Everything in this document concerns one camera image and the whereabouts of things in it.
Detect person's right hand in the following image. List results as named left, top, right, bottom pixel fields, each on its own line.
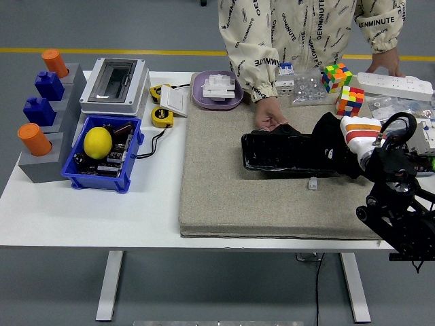
left=254, top=96, right=290, bottom=132

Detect white table leg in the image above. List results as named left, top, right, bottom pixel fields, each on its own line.
left=95, top=250, right=124, bottom=322
left=339, top=253, right=372, bottom=323

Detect yellow tape measure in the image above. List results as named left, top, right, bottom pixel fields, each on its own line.
left=136, top=106, right=175, bottom=160
left=149, top=83, right=192, bottom=105

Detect white power strip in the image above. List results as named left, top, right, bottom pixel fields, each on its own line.
left=357, top=71, right=435, bottom=101

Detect person's left hand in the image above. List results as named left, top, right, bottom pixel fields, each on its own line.
left=366, top=46, right=406, bottom=77

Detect blue block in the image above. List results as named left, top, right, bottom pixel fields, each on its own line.
left=22, top=96, right=57, bottom=128
left=34, top=71, right=65, bottom=102

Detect white blue circuit breaker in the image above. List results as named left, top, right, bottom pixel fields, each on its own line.
left=277, top=62, right=295, bottom=96

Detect person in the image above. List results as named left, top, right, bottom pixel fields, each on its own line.
left=217, top=0, right=407, bottom=74

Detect clear bag of washers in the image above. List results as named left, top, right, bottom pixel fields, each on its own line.
left=367, top=95, right=418, bottom=120

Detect orange cylinder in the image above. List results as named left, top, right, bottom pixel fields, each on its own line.
left=17, top=123, right=53, bottom=158
left=41, top=49, right=69, bottom=79

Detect white wall switch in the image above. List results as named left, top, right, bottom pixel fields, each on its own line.
left=159, top=84, right=190, bottom=119

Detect clear bag of nuts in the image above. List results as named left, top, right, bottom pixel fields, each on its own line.
left=289, top=69, right=330, bottom=108

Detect grey-brown mat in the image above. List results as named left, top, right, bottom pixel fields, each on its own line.
left=177, top=71, right=388, bottom=241

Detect brown cylindrical capacitor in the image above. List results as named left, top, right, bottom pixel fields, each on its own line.
left=114, top=122, right=134, bottom=139

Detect grey electrical enclosure box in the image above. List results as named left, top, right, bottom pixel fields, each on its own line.
left=79, top=57, right=152, bottom=116

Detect multicoloured puzzle cube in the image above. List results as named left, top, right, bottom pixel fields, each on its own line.
left=335, top=85, right=366, bottom=118
left=321, top=62, right=354, bottom=94

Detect black cable under table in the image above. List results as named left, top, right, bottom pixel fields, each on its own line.
left=295, top=251, right=326, bottom=326

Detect black glossy panel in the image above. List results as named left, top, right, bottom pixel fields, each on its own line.
left=241, top=124, right=341, bottom=179

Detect purple tray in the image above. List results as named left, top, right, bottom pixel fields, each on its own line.
left=190, top=70, right=245, bottom=111

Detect grey stepped block holder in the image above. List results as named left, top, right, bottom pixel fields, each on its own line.
left=18, top=62, right=86, bottom=185

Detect white plastic parts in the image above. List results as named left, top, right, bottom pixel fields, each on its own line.
left=201, top=73, right=237, bottom=104

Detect yellow lemon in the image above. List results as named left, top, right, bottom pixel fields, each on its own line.
left=83, top=127, right=114, bottom=160

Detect clear bag of small parts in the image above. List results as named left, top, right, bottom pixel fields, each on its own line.
left=403, top=101, right=435, bottom=120

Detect blue plastic bin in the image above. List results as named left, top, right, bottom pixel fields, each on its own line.
left=60, top=115, right=145, bottom=194

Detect black rag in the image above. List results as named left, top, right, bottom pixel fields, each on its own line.
left=311, top=112, right=366, bottom=179

